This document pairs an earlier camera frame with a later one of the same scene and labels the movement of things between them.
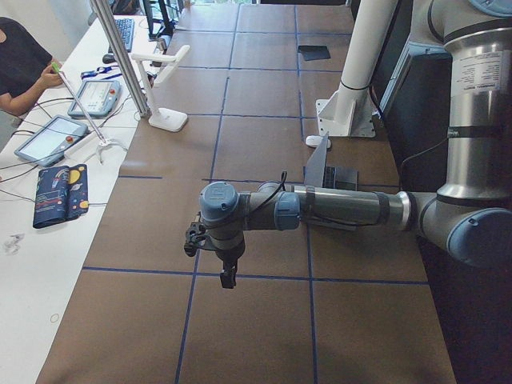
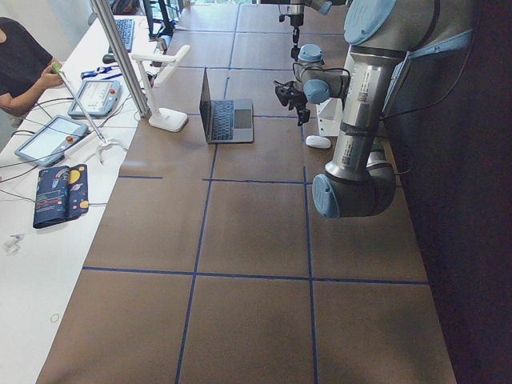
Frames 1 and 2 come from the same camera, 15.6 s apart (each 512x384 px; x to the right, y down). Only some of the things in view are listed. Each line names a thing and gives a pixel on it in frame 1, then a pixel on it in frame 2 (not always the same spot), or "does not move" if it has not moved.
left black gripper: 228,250 → 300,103
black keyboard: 126,28 does not move
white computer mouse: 314,141 does not move
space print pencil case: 62,194 does not move
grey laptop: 317,174 → 226,121
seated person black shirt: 26,70 does not move
